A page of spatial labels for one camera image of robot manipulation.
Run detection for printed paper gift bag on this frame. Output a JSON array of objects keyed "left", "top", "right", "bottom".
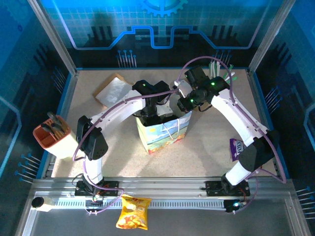
[{"left": 136, "top": 110, "right": 193, "bottom": 155}]

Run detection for white paper napkins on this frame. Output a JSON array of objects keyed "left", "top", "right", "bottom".
[{"left": 95, "top": 78, "right": 133, "bottom": 107}]

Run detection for brown cardboard napkin box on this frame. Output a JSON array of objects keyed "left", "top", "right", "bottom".
[{"left": 93, "top": 73, "right": 133, "bottom": 108}]

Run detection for purple snack packet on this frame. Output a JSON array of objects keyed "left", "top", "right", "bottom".
[{"left": 229, "top": 138, "right": 247, "bottom": 162}]

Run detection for black plastic utensil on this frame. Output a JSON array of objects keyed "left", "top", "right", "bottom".
[
  {"left": 40, "top": 122, "right": 66, "bottom": 135},
  {"left": 46, "top": 112, "right": 63, "bottom": 124}
]

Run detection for orange white cutlery holder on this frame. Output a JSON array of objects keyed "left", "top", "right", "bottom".
[{"left": 32, "top": 115, "right": 72, "bottom": 159}]

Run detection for yellow chips bag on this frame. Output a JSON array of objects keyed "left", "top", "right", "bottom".
[{"left": 115, "top": 193, "right": 153, "bottom": 231}]

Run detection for bottle with black cap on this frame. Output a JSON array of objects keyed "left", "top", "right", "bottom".
[{"left": 31, "top": 196, "right": 56, "bottom": 212}]

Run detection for aluminium frame post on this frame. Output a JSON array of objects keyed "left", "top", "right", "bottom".
[
  {"left": 26, "top": 0, "right": 79, "bottom": 76},
  {"left": 247, "top": 0, "right": 297, "bottom": 74}
]

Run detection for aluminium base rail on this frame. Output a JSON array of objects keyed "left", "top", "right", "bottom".
[{"left": 31, "top": 176, "right": 297, "bottom": 213}]

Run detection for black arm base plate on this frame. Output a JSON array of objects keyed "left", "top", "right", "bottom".
[
  {"left": 205, "top": 180, "right": 251, "bottom": 197},
  {"left": 74, "top": 180, "right": 121, "bottom": 197}
]

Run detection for slotted grey cable duct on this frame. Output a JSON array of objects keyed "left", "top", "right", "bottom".
[{"left": 53, "top": 198, "right": 227, "bottom": 210}]

